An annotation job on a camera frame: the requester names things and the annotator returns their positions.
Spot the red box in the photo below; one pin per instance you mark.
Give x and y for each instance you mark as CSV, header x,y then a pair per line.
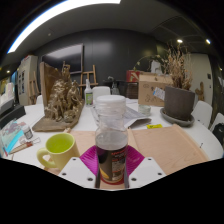
x,y
132,76

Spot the grey newspaper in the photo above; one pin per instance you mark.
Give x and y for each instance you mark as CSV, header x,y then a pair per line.
x,y
136,116

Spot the black box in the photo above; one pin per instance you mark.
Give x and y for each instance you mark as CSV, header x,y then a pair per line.
x,y
10,113

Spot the wooden paintbrush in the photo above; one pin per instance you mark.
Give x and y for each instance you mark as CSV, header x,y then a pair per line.
x,y
25,146

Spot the white chair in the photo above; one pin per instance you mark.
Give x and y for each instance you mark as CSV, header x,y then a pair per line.
x,y
39,100
101,93
218,118
201,111

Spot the small white cup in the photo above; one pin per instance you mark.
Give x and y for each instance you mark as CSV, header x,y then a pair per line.
x,y
144,110

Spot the recessed ceiling spotlights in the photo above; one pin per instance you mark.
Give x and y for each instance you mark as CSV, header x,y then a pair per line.
x,y
180,41

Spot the small glass jar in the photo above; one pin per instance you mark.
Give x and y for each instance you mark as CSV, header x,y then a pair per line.
x,y
28,132

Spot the golden figure sculpture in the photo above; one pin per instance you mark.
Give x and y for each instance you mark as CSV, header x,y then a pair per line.
x,y
61,103

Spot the colourful printed sheets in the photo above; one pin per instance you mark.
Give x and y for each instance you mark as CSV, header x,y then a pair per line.
x,y
11,136

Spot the grey glass bottle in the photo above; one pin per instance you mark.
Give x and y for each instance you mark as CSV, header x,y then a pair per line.
x,y
115,89

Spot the grey pot with dried plant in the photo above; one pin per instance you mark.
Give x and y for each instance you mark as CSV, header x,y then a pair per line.
x,y
178,101

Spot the white shelf cabinet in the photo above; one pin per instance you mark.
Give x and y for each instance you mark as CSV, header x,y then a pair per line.
x,y
26,76

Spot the black backpack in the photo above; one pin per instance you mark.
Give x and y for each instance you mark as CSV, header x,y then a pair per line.
x,y
219,133

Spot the wooden easel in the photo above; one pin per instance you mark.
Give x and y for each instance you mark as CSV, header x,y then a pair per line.
x,y
34,85
89,75

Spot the beige canvas mat, wooden strips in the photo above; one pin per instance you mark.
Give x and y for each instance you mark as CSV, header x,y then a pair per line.
x,y
170,145

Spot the lime green mug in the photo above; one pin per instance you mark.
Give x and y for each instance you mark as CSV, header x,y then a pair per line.
x,y
63,156

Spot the clear drink bottle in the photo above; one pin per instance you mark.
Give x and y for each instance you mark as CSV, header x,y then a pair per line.
x,y
111,143

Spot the grey plant saucer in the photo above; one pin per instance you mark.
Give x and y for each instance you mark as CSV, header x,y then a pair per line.
x,y
176,121

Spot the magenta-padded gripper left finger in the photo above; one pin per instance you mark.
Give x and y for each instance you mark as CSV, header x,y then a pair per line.
x,y
76,170

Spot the wooden wall figure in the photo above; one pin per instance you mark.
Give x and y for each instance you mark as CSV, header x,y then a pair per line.
x,y
200,91

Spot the small yellow tag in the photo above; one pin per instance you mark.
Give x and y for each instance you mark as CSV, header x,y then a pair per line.
x,y
154,126

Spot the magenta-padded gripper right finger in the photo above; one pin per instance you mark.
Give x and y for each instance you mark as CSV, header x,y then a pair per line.
x,y
146,170

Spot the black wall screen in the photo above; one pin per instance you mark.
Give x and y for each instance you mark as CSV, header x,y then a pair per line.
x,y
66,56

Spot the white ceiling light panel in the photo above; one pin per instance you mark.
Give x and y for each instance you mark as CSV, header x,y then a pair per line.
x,y
43,18

